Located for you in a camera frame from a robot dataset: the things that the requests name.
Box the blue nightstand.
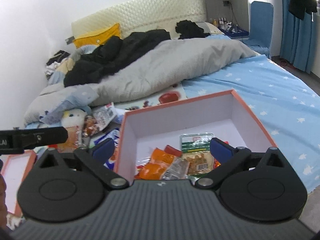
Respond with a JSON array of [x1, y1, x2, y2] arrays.
[[220, 27, 250, 39]]

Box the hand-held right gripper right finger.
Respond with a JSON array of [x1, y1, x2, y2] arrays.
[[195, 137, 290, 189]]

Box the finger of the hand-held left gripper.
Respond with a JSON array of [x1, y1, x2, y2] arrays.
[[24, 127, 68, 148]]

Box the yellow pillow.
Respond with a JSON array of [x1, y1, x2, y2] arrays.
[[73, 23, 122, 48]]

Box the fruit print mat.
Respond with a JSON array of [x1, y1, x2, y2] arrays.
[[5, 85, 187, 232]]

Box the pink cardboard box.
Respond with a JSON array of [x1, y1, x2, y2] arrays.
[[114, 89, 278, 180]]

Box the red slipper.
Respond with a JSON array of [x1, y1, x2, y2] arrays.
[[279, 59, 295, 69]]

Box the pile of snack packets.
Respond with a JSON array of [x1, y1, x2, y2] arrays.
[[66, 103, 122, 169], [135, 132, 229, 180]]

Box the black coat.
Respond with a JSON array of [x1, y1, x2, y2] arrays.
[[64, 29, 172, 87]]

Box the heap of dark clothes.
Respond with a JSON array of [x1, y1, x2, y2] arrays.
[[45, 50, 72, 77]]

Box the blue star bedsheet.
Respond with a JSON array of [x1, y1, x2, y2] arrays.
[[182, 35, 320, 193]]

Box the cream quilted headboard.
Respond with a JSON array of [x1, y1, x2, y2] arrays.
[[71, 0, 207, 40]]

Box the small black garment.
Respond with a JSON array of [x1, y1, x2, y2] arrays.
[[175, 20, 210, 40]]

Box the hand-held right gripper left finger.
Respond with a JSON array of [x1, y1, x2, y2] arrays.
[[34, 137, 129, 190]]

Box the white blue plush toy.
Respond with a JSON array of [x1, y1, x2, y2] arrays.
[[61, 109, 88, 130]]

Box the row of small bottles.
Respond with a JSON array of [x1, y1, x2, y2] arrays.
[[209, 17, 240, 30]]

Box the person's left hand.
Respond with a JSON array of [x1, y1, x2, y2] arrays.
[[0, 174, 8, 230]]

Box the blue plastic bag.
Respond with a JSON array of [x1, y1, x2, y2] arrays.
[[39, 87, 99, 125]]

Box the pink box lid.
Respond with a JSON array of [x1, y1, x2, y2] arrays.
[[0, 150, 37, 217]]

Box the blue chair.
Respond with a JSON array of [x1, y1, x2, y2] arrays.
[[241, 1, 274, 59]]

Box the blue curtain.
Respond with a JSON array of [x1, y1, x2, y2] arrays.
[[279, 0, 320, 74]]

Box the grey pillow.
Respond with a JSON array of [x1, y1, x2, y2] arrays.
[[197, 22, 224, 36]]

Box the grey duvet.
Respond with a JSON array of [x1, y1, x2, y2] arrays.
[[24, 39, 257, 125]]

